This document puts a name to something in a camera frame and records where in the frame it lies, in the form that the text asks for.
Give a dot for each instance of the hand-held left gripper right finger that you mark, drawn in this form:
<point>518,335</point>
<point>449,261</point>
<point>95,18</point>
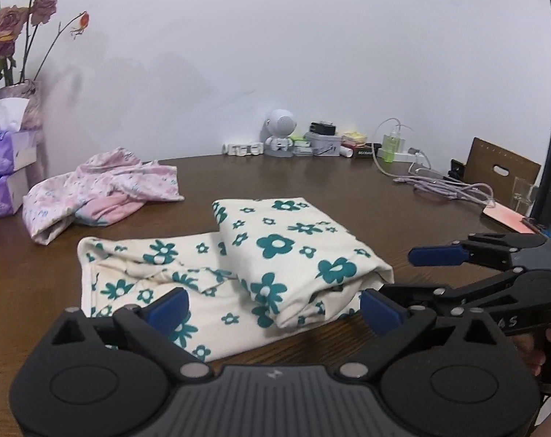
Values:
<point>380,312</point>

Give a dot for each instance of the yellow sticky notes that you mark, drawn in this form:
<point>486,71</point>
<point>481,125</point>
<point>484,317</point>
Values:
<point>355,136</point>

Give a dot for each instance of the green liquid bottle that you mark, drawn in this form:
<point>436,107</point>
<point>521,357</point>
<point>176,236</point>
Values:
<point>391,148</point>

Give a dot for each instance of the purple tissue pack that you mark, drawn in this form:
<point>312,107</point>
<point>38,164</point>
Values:
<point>2,195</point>
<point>2,152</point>

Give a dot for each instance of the person's right hand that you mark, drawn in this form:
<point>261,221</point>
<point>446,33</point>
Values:
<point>528,348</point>

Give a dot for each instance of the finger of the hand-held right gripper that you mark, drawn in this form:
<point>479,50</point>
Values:
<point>416,292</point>
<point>435,256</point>

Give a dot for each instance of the black charger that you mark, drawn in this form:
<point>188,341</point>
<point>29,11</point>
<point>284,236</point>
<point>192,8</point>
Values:
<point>323,128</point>

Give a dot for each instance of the white tube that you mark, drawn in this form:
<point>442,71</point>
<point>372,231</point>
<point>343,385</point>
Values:
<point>346,150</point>

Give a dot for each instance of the brown board with cutout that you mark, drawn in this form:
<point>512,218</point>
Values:
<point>485,164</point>

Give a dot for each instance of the dried rose bouquet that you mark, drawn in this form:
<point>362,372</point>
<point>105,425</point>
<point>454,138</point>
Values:
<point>43,7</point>

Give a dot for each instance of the white tissue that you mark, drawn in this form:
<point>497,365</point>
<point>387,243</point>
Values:
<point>4,114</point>

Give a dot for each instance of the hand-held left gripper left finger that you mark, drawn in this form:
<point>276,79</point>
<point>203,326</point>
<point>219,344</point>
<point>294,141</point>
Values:
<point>168,309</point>

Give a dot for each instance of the black plug adapter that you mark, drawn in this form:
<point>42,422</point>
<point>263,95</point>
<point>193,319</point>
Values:
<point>457,169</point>

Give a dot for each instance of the fuzzy purple vase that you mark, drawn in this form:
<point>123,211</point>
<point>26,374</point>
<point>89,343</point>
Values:
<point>32,104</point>

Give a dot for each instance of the white robot figurine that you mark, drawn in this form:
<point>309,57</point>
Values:
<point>282,123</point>

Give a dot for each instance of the white power strip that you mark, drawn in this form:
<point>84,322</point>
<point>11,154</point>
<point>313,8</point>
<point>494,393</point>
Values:
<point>414,158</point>

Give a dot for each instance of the stack of green packets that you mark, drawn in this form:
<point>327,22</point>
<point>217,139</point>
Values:
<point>301,145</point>

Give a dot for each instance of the pink floral garment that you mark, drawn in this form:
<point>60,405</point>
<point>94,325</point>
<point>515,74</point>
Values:
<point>120,177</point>

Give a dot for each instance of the pink card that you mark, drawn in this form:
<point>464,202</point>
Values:
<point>508,216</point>

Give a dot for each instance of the grey tin box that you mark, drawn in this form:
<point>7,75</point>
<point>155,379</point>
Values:
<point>323,146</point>

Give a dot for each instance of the white slotted strip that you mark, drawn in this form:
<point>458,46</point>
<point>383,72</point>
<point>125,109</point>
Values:
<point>241,149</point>

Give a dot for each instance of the clear glass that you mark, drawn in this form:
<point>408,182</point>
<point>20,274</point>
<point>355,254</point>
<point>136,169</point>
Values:
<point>523,195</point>

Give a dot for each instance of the cream garment with teal flowers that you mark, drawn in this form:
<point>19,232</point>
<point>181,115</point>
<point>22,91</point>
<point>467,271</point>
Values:
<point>275,246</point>

